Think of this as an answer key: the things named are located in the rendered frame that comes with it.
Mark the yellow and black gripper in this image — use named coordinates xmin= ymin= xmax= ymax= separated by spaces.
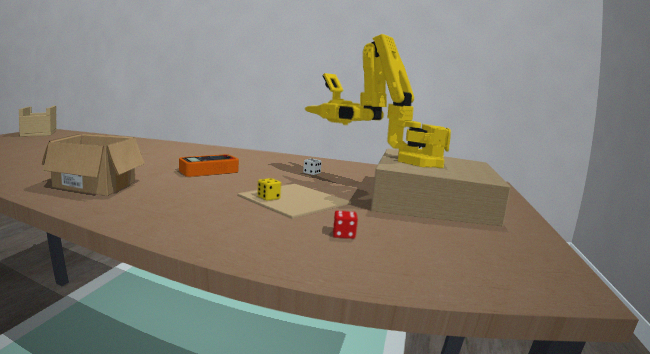
xmin=305 ymin=73 xmax=353 ymax=125

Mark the red die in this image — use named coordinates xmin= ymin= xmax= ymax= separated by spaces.
xmin=333 ymin=211 xmax=358 ymax=239

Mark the white die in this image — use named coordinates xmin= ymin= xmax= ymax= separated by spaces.
xmin=303 ymin=159 xmax=322 ymax=175

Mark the orange digital multimeter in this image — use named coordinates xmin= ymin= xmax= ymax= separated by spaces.
xmin=179 ymin=154 xmax=239 ymax=177

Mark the yellow die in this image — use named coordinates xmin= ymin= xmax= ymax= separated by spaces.
xmin=257 ymin=178 xmax=281 ymax=201

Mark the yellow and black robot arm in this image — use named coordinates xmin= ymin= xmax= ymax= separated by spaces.
xmin=337 ymin=34 xmax=449 ymax=168

